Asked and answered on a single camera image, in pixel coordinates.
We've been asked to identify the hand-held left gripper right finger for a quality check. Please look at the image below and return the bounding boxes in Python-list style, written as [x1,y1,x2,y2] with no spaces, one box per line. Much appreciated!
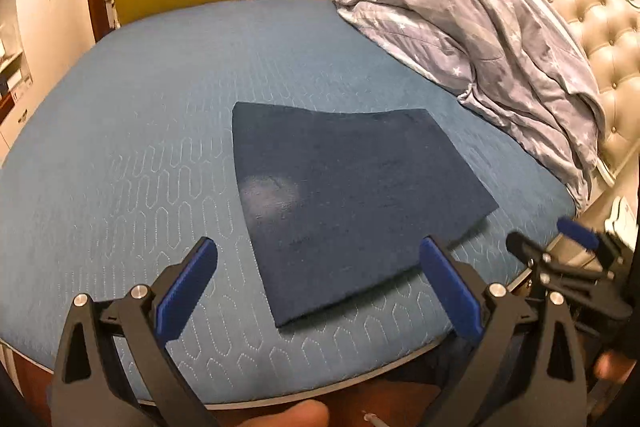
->
[419,235,587,427]

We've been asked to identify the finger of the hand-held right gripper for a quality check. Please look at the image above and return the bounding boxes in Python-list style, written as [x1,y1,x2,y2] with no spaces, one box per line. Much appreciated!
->
[556,216,627,278]
[506,232,633,319]

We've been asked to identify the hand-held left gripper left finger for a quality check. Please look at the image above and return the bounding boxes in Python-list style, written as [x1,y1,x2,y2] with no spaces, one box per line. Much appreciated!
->
[47,236,221,427]

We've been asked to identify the dark blue pants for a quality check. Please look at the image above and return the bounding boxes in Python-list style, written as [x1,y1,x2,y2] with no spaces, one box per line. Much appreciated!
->
[231,102,501,329]

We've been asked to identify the person's right hand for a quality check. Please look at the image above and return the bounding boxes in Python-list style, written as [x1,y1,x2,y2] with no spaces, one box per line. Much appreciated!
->
[594,351,632,380]

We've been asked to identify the person's leg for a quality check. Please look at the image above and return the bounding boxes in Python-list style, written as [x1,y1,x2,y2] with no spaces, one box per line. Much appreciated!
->
[245,399,331,427]

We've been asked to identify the blue quilted bed mattress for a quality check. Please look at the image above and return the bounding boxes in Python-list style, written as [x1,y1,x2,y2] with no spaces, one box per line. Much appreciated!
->
[0,0,576,410]

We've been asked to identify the grey star-patterned duvet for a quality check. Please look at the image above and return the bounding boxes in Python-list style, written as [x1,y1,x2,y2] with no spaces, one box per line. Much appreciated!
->
[332,0,606,212]

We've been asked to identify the white wall shelf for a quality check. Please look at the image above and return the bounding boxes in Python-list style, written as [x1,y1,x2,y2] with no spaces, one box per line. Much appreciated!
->
[0,22,36,148]

